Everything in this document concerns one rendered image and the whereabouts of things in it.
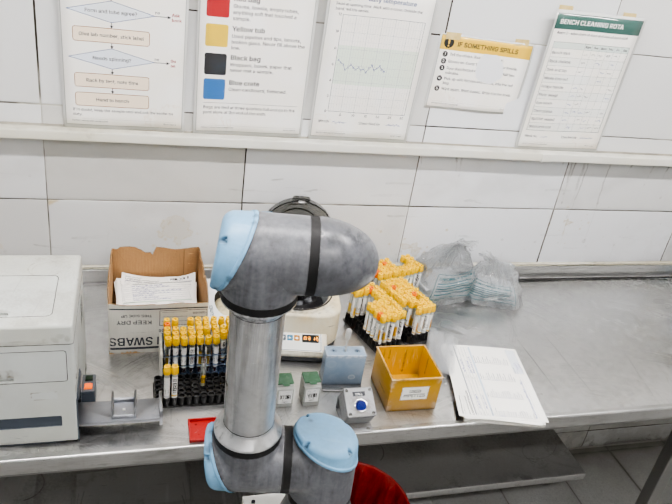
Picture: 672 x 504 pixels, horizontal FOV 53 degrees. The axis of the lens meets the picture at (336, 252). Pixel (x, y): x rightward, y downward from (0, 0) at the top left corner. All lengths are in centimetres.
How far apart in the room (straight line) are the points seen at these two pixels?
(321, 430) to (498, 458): 144
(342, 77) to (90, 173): 72
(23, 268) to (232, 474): 66
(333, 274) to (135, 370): 90
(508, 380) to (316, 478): 81
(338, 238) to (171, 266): 109
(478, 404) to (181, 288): 85
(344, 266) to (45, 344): 69
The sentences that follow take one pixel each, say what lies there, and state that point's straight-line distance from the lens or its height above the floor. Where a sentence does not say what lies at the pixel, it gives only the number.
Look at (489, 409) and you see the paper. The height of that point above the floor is 89.
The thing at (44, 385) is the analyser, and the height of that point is 103.
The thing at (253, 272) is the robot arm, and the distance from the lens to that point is 92.
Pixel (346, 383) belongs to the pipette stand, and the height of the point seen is 89.
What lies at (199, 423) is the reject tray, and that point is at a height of 88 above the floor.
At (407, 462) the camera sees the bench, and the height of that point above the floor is 27.
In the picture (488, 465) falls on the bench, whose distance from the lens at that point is 255.
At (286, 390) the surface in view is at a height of 93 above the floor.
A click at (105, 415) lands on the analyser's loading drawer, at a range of 156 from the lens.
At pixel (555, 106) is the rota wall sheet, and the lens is 218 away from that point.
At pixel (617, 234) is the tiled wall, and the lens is 257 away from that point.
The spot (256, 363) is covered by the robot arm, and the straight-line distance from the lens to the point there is 104.
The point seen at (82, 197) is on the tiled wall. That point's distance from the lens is 195.
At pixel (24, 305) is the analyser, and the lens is 145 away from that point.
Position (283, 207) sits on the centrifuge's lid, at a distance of 195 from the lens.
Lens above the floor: 197
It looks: 28 degrees down
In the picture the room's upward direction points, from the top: 9 degrees clockwise
